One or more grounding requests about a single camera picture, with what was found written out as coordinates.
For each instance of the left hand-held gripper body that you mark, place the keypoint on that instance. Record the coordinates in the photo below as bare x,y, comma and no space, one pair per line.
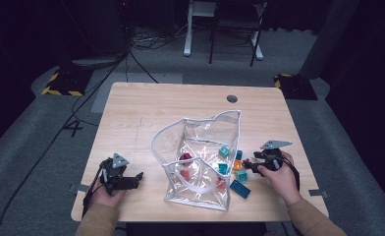
112,172

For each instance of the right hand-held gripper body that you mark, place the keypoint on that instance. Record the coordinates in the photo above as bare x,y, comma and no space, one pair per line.
273,159

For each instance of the pink and white toy block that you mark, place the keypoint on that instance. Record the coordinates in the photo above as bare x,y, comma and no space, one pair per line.
246,161

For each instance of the teal toy block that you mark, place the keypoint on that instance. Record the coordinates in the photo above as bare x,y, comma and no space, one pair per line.
241,176
223,168

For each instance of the orange toy block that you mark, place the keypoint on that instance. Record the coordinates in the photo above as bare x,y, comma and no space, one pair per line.
237,165

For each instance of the dark blue toy block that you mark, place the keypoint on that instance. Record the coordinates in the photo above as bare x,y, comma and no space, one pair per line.
239,155

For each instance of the long blue toy block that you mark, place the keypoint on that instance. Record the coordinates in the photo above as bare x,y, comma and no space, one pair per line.
240,189

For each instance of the cyan toy block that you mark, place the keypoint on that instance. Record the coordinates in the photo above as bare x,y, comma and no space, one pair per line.
224,151

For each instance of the small red toy block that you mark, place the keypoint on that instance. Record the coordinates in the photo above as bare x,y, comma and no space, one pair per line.
185,175

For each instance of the maroon toy block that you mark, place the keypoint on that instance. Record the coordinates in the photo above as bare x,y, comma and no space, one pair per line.
184,157

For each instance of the clear plastic bag white trim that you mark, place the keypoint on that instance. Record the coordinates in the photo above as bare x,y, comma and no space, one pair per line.
180,134

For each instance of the person's left hand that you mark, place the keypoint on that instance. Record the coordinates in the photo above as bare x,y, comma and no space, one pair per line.
105,198

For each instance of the person's right hand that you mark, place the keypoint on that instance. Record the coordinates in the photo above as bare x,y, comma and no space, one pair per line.
282,183

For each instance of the grey tape piece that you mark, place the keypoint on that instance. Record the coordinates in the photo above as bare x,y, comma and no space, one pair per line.
318,193
82,188

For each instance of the grey round table grommet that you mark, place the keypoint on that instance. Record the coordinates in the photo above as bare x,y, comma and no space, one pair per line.
232,98

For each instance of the yellow black striped stand base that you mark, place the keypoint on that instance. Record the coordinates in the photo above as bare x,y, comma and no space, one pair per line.
295,87
66,83

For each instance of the grey flat stand foot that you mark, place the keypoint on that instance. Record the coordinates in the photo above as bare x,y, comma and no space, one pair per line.
92,62

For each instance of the grey curtain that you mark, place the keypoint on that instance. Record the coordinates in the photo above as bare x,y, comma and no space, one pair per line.
328,39

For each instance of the black chair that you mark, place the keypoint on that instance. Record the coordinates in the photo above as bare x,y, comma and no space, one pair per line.
238,22

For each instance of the black equipment rack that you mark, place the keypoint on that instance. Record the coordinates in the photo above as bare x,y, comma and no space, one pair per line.
92,26

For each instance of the white desk frame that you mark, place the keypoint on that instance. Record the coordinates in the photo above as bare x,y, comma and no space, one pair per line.
188,39

